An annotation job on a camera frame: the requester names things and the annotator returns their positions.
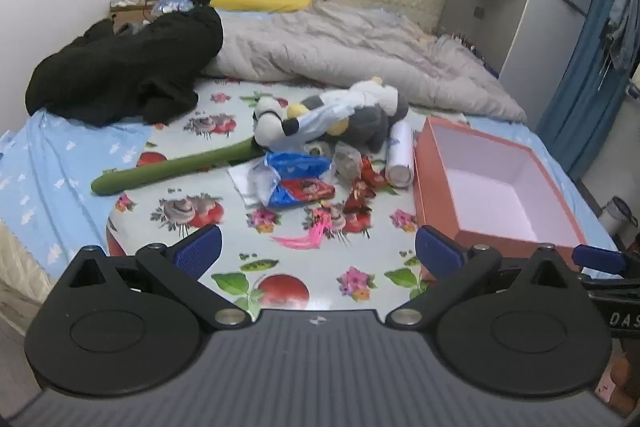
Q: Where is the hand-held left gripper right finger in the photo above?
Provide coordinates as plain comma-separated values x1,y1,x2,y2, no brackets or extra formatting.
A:
385,225,577,330

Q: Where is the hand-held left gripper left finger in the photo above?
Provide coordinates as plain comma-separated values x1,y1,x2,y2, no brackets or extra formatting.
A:
65,223,258,331

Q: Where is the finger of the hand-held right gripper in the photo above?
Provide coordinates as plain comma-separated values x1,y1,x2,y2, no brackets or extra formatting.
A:
579,274,640,294
572,245,632,279

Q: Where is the white tissue paper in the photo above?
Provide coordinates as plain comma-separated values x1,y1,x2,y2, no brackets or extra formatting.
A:
227,162,273,208

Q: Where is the salmon cardboard box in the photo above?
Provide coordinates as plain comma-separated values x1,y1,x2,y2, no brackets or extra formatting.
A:
413,116,590,284

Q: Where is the red candy wrapper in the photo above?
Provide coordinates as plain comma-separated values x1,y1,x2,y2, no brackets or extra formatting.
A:
360,157,387,188
346,179,377,216

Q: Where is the pink feather toy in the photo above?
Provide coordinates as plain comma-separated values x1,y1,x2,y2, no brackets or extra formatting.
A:
270,207,337,251

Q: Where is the red cartoon snack packet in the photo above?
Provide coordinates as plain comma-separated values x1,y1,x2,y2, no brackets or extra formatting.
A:
267,176,337,209

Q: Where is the panda plush toy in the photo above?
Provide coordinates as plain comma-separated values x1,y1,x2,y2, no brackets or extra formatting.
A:
251,94,301,146

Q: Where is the blue face mask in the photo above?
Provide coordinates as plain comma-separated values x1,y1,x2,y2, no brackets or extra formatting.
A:
294,99,362,144

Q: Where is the person's right hand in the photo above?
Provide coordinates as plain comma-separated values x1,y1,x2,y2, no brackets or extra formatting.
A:
594,351,640,419

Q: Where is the white trash bin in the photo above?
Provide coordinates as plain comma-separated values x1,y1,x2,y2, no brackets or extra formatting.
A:
597,196,639,238

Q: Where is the floral printed mat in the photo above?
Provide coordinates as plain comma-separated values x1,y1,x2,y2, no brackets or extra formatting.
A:
102,76,471,325

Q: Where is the white spray can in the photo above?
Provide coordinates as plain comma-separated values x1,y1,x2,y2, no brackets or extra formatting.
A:
385,121,417,188

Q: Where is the grey penguin plush toy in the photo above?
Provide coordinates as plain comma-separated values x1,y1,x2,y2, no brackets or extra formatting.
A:
287,77,411,154

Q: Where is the blue curtain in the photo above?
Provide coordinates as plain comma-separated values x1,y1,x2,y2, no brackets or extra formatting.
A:
537,0,636,180

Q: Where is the light blue bed sheet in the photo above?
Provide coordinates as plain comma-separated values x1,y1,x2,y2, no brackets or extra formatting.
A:
0,9,621,280

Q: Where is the cream bed base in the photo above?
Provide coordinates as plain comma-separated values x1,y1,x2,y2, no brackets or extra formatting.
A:
0,221,52,300

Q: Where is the black clothing pile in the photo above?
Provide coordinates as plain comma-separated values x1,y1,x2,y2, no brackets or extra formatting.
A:
25,4,224,128

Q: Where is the cluster of small bottles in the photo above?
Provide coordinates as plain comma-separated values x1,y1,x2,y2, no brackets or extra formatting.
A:
450,32,501,78

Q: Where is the blue denim hanging garment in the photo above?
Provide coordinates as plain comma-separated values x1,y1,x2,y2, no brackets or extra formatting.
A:
602,0,640,74

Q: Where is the grey duvet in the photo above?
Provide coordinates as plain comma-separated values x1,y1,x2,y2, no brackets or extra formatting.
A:
202,0,528,124

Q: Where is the tall bedside cabinet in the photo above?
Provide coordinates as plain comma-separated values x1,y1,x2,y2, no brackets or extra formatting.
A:
440,0,608,128

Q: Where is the brown cardboard box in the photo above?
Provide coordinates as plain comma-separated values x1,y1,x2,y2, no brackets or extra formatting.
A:
110,2,156,34

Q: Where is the blue printed bag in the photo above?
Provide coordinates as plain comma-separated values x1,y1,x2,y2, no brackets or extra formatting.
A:
151,0,195,16

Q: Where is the green long-handled brush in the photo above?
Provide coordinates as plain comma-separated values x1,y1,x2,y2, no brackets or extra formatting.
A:
90,138,263,196

